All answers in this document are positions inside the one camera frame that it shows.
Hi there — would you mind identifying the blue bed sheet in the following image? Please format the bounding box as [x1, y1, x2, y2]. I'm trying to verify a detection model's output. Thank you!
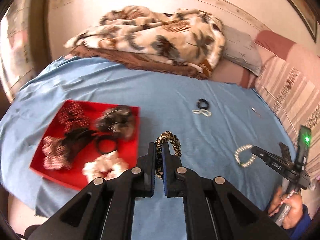
[1, 58, 291, 216]

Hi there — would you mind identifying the red tray box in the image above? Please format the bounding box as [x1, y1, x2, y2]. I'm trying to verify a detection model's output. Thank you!
[30, 100, 139, 191]

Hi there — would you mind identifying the grey pillow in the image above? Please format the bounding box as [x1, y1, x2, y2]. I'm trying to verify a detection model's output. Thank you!
[223, 25, 263, 76]

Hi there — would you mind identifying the pink headboard cushion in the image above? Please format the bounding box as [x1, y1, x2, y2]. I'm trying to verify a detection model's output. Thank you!
[255, 30, 320, 89]

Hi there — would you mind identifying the floral leaf blanket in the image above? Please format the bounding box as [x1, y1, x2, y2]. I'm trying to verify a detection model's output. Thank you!
[64, 5, 226, 77]

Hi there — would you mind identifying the person's right hand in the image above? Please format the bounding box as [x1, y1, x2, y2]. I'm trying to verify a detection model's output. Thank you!
[268, 186, 303, 230]

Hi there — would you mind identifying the pearl bead bracelet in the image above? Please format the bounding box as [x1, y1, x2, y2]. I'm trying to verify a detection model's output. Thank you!
[234, 144, 257, 169]

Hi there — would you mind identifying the brown fringed blanket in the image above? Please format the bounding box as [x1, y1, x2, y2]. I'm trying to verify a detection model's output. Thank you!
[69, 45, 210, 80]

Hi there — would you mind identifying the red polka dot scrunchie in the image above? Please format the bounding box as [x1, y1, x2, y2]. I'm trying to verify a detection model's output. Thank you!
[58, 101, 90, 133]

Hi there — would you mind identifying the grey black sheer scrunchie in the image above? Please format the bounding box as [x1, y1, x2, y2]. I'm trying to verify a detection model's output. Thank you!
[94, 105, 136, 140]

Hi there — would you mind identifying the white patterned scrunchie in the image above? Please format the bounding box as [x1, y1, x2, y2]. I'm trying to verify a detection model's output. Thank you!
[82, 151, 129, 183]

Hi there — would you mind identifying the small pearl bracelet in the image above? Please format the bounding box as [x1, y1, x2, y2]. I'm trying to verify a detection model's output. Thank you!
[191, 109, 213, 118]

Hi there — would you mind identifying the leopard print hair tie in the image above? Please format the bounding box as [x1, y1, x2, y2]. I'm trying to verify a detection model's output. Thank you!
[154, 130, 182, 180]

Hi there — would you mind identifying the small silver hairpin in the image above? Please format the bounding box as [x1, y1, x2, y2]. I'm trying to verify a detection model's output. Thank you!
[251, 107, 261, 117]

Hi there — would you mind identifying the small black hair tie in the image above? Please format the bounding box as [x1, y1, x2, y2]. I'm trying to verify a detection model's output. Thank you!
[196, 99, 210, 110]

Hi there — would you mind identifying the red white checked scrunchie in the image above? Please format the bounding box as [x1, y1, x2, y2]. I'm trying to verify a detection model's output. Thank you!
[42, 136, 71, 170]

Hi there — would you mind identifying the brown patterned hair clip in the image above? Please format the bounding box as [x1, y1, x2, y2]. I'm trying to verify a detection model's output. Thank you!
[279, 142, 292, 162]

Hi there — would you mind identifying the striped floral cushion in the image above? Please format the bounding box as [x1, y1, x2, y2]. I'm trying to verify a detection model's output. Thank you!
[255, 56, 319, 180]

